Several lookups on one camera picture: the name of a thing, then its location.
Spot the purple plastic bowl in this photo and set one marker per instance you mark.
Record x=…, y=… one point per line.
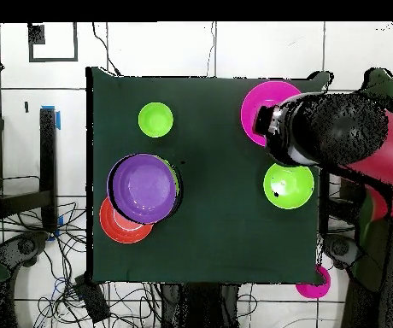
x=141, y=188

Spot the orange-red plastic bowl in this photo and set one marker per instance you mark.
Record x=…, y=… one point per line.
x=124, y=234

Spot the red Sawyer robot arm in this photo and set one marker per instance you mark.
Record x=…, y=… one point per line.
x=336, y=126

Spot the dark green tablecloth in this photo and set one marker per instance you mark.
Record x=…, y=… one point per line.
x=217, y=246

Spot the small green plastic bowl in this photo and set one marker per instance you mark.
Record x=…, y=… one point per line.
x=155, y=119

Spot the large pink plastic bowl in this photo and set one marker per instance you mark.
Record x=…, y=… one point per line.
x=254, y=106

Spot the black power adapter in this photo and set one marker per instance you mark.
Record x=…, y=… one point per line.
x=92, y=300

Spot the black chair base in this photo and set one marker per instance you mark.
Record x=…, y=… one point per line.
x=340, y=249
x=27, y=246

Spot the pink bowl on floor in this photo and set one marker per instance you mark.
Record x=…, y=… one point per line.
x=314, y=292

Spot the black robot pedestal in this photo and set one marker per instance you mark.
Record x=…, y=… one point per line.
x=196, y=307

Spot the dark square frame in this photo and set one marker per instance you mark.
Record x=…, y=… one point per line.
x=75, y=44

